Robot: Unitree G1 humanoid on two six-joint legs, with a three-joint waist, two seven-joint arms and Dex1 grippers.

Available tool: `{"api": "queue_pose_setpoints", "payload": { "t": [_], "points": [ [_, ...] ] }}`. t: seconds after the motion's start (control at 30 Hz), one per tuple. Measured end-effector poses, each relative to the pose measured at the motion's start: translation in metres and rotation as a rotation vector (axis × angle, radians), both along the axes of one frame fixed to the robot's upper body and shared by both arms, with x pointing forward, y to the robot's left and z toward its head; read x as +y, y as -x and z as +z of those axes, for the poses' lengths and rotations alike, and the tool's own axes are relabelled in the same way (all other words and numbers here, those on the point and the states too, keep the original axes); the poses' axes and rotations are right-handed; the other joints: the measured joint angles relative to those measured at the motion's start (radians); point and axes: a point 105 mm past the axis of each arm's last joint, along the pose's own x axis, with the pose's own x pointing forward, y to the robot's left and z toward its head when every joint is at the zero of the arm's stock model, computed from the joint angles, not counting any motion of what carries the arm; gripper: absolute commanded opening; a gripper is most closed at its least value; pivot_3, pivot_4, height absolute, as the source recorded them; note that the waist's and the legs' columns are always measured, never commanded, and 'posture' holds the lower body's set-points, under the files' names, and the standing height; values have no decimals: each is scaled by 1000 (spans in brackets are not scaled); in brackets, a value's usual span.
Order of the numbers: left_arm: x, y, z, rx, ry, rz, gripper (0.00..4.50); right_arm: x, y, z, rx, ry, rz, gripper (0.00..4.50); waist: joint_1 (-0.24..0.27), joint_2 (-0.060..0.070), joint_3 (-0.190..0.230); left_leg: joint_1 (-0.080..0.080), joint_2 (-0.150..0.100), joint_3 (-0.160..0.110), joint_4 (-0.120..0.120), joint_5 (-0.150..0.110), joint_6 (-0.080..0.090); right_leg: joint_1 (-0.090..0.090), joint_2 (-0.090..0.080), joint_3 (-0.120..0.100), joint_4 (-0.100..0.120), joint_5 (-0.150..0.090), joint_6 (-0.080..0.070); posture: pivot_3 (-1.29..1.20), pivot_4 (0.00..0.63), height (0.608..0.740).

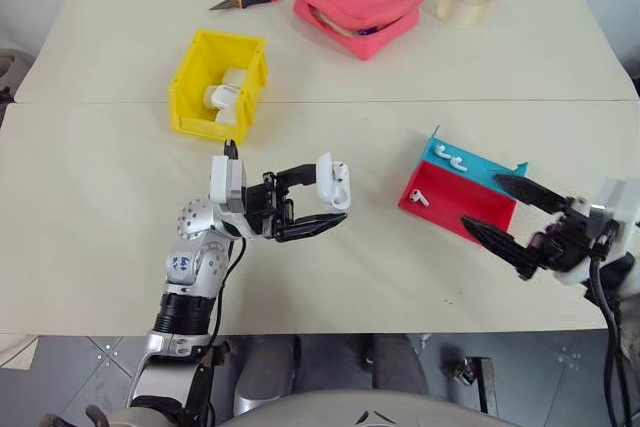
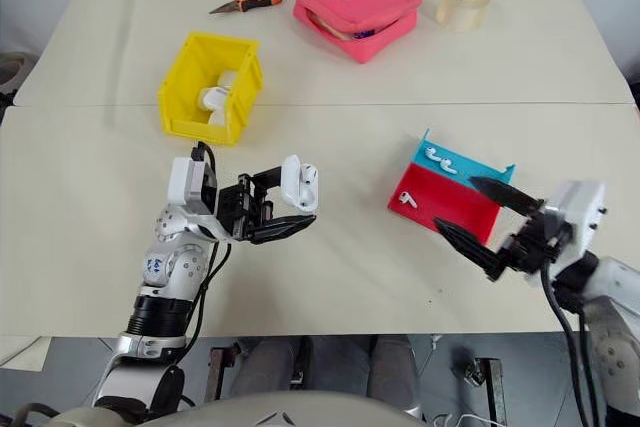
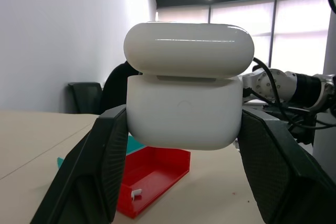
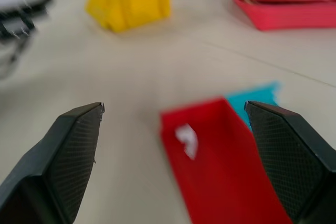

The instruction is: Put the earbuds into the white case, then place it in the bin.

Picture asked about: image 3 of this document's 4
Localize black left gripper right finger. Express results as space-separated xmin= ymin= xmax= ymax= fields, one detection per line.
xmin=237 ymin=108 xmax=336 ymax=224

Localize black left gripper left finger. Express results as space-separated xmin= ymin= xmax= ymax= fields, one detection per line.
xmin=30 ymin=104 xmax=129 ymax=224

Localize white earbud charging case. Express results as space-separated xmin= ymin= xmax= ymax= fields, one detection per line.
xmin=123 ymin=21 xmax=255 ymax=152

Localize red plastic bin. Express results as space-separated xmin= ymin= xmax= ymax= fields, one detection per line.
xmin=116 ymin=145 xmax=192 ymax=219

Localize white earbud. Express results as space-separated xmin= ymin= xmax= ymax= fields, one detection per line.
xmin=130 ymin=188 xmax=143 ymax=201

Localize teal plastic tray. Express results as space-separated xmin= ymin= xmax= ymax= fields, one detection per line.
xmin=57 ymin=134 xmax=146 ymax=168

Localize black mesh office chair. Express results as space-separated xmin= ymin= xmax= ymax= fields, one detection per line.
xmin=68 ymin=82 xmax=102 ymax=115

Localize white window roller blinds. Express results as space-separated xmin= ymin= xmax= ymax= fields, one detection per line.
xmin=155 ymin=0 xmax=332 ymax=74

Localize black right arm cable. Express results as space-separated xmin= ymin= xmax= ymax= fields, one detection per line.
xmin=246 ymin=56 xmax=336 ymax=131

